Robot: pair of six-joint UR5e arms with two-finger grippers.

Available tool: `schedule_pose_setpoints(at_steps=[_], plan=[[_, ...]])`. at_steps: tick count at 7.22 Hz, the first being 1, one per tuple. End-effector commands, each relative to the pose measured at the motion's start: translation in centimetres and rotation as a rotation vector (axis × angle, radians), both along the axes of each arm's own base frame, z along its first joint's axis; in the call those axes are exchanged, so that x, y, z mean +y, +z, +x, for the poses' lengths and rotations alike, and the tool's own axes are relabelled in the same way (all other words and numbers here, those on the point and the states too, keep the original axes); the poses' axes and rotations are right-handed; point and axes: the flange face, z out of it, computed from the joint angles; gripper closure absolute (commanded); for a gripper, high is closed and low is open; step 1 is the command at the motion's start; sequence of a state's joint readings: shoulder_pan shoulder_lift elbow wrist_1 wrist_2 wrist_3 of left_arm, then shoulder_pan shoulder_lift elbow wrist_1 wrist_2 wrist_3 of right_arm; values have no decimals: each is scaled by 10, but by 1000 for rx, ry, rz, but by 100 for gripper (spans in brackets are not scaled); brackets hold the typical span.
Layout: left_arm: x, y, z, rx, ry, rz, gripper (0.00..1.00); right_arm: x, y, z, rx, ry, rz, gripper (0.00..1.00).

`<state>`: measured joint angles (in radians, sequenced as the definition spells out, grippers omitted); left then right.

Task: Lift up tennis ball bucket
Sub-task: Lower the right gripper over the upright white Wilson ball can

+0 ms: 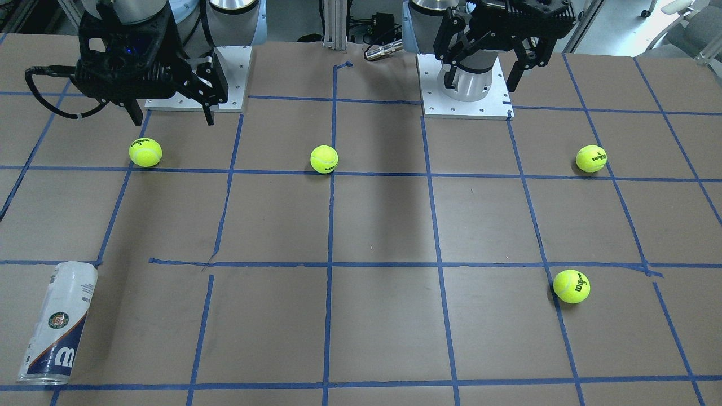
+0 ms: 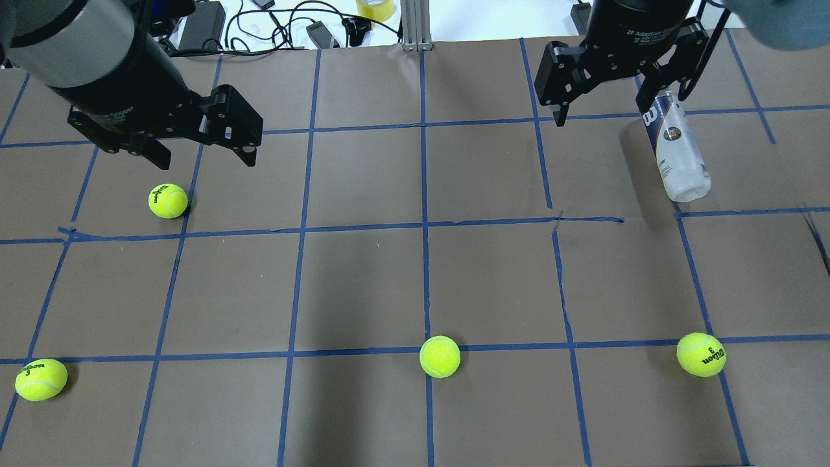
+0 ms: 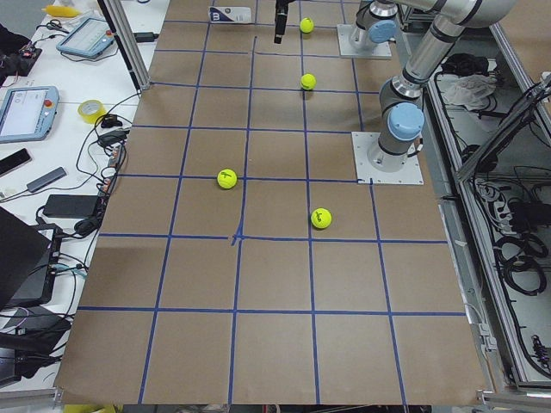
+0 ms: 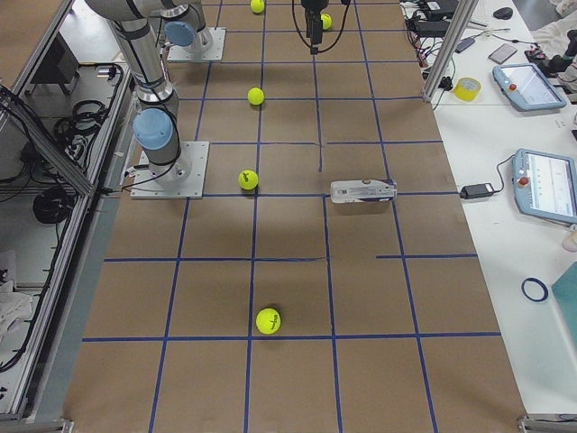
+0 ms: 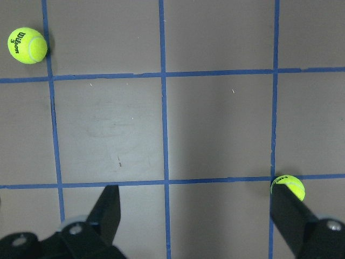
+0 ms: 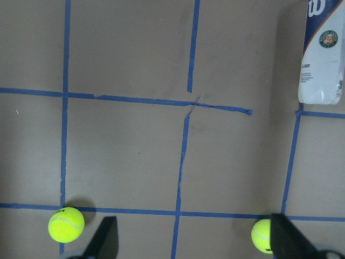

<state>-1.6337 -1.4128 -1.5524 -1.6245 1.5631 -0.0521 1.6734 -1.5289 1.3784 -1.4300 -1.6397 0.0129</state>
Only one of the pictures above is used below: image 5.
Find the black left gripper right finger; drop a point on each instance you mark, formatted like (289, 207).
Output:
(294, 220)

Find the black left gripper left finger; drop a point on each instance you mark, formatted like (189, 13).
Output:
(105, 215)

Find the tennis ball near finger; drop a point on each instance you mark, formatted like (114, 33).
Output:
(293, 184)

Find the Wilson tennis ball far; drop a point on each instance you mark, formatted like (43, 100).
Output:
(27, 45)

